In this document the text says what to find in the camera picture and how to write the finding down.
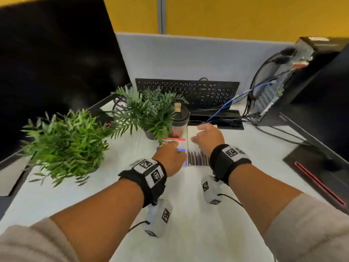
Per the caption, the black monitor cable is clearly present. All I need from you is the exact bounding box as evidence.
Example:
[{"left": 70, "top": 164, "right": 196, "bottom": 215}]
[{"left": 244, "top": 118, "right": 311, "bottom": 146}]

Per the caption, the person's left forearm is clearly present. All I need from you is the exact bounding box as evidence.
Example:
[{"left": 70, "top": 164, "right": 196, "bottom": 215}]
[{"left": 49, "top": 178, "right": 145, "bottom": 262}]

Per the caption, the black monitor stand base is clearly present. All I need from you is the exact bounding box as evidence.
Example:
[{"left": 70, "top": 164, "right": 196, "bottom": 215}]
[
  {"left": 91, "top": 108, "right": 115, "bottom": 126},
  {"left": 283, "top": 146, "right": 349, "bottom": 215}
]

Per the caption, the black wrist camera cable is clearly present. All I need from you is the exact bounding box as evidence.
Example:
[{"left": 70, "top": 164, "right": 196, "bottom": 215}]
[
  {"left": 217, "top": 193, "right": 243, "bottom": 208},
  {"left": 128, "top": 221, "right": 151, "bottom": 232}
]

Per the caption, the person's right forearm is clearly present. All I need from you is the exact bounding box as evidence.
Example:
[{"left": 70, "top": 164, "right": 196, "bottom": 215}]
[{"left": 228, "top": 163, "right": 305, "bottom": 238}]

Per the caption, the black computer cable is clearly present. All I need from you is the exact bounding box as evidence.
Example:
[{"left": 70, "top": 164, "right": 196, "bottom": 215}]
[
  {"left": 248, "top": 47, "right": 298, "bottom": 118},
  {"left": 252, "top": 57, "right": 289, "bottom": 118}
]

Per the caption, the black right wrist band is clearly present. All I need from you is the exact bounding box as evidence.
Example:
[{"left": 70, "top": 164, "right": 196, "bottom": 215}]
[{"left": 209, "top": 144, "right": 252, "bottom": 186}]

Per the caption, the black monitor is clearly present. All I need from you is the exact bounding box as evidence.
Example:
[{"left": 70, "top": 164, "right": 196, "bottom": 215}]
[
  {"left": 279, "top": 43, "right": 349, "bottom": 164},
  {"left": 0, "top": 0, "right": 132, "bottom": 172}
]

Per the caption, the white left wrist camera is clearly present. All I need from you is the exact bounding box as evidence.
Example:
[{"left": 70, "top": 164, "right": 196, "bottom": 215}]
[{"left": 144, "top": 198, "right": 173, "bottom": 238}]

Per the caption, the beige right sleeve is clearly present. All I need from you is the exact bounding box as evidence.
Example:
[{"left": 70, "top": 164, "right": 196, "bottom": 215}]
[{"left": 266, "top": 193, "right": 349, "bottom": 262}]

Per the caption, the red white clip box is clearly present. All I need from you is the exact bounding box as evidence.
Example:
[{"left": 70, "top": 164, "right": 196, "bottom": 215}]
[{"left": 157, "top": 138, "right": 189, "bottom": 155}]

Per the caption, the fern potted plant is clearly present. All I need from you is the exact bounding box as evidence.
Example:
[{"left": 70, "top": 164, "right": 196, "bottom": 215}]
[{"left": 108, "top": 86, "right": 189, "bottom": 145}]

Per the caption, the black wrist band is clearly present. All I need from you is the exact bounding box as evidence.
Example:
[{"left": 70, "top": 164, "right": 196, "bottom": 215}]
[
  {"left": 118, "top": 158, "right": 167, "bottom": 208},
  {"left": 209, "top": 144, "right": 252, "bottom": 186}
]

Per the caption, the beige partition panel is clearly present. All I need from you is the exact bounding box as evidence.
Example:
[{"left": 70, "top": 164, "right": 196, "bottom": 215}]
[{"left": 0, "top": 156, "right": 31, "bottom": 197}]

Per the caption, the black desktop computer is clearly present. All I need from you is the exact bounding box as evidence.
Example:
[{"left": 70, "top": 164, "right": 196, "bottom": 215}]
[{"left": 246, "top": 36, "right": 349, "bottom": 127}]

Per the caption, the beige sleeve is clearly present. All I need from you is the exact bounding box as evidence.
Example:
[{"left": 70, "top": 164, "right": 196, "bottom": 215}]
[
  {"left": 266, "top": 193, "right": 349, "bottom": 262},
  {"left": 0, "top": 218, "right": 80, "bottom": 262}
]

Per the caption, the coffee cup with black lid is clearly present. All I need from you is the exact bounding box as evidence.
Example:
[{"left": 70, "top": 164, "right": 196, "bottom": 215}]
[{"left": 170, "top": 100, "right": 191, "bottom": 139}]

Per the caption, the clear pen case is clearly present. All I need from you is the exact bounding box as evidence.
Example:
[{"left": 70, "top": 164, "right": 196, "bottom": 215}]
[{"left": 186, "top": 124, "right": 218, "bottom": 167}]

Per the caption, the black keyboard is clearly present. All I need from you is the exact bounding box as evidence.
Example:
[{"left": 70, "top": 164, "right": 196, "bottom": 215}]
[{"left": 135, "top": 78, "right": 240, "bottom": 110}]

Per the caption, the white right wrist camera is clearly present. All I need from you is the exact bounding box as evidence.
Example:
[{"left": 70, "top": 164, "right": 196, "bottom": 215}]
[{"left": 201, "top": 175, "right": 224, "bottom": 205}]

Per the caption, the beige left sleeve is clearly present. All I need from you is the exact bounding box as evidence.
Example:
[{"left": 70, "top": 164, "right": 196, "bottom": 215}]
[{"left": 0, "top": 218, "right": 80, "bottom": 262}]

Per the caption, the blue cable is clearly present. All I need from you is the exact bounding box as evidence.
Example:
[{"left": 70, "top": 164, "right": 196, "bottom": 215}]
[{"left": 206, "top": 82, "right": 276, "bottom": 124}]

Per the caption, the red gold adapter plug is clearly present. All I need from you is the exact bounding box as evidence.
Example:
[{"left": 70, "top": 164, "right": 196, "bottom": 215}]
[{"left": 290, "top": 58, "right": 310, "bottom": 69}]

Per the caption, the black desk cable tray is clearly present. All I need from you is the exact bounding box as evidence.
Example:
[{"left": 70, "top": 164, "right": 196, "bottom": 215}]
[{"left": 188, "top": 109, "right": 245, "bottom": 131}]

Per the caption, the person's left hand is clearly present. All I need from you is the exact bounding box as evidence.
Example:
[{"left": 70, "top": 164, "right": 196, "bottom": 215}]
[{"left": 152, "top": 141, "right": 188, "bottom": 178}]

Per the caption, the white table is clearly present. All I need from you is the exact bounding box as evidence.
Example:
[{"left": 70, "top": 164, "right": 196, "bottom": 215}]
[{"left": 0, "top": 91, "right": 349, "bottom": 262}]

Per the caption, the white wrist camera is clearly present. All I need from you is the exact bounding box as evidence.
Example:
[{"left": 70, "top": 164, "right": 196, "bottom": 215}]
[
  {"left": 201, "top": 175, "right": 224, "bottom": 205},
  {"left": 144, "top": 198, "right": 173, "bottom": 238}
]

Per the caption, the person's right hand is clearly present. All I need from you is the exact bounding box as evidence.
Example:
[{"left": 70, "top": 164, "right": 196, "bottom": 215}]
[{"left": 190, "top": 123, "right": 225, "bottom": 157}]

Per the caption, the bundle of black cables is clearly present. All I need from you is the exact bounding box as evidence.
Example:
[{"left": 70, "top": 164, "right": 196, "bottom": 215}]
[{"left": 112, "top": 96, "right": 129, "bottom": 112}]

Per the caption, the black left wrist band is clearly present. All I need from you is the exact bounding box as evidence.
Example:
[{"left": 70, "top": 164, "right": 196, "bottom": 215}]
[{"left": 118, "top": 158, "right": 167, "bottom": 208}]

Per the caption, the bushy small-leaf potted plant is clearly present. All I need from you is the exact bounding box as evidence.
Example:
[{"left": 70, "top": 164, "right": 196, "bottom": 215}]
[{"left": 20, "top": 109, "right": 111, "bottom": 187}]

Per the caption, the grey desk partition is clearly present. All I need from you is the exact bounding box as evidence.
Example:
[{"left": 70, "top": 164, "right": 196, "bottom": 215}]
[{"left": 116, "top": 32, "right": 295, "bottom": 107}]

